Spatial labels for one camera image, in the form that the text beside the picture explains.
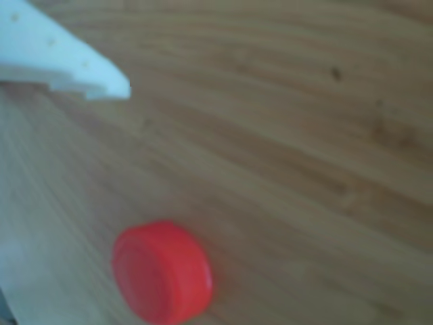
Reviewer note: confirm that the red bottle cap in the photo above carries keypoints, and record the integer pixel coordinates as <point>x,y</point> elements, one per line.
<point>162,274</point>

